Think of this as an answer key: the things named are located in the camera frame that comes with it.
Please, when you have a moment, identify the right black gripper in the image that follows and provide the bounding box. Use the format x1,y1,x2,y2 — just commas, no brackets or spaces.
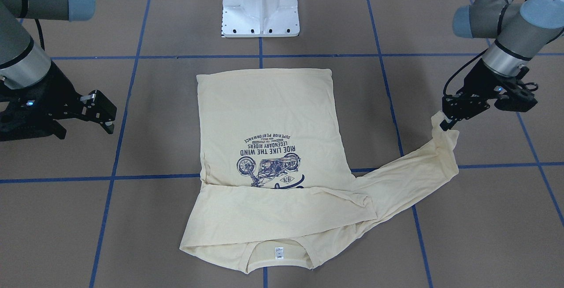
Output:
0,62,117,141

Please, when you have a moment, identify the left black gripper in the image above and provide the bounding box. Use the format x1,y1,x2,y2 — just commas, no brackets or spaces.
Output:
440,59,538,131

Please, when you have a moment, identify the yellow long sleeve shirt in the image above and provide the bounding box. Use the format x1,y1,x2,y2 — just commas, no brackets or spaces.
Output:
179,69,459,274

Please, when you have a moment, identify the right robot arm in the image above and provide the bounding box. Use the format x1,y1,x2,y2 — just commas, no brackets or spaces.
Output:
0,0,117,141

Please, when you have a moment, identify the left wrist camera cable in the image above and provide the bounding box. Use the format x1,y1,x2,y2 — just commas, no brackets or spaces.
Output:
443,48,490,99

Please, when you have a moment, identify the white camera mast pedestal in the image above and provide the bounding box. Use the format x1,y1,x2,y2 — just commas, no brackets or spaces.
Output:
222,0,300,38

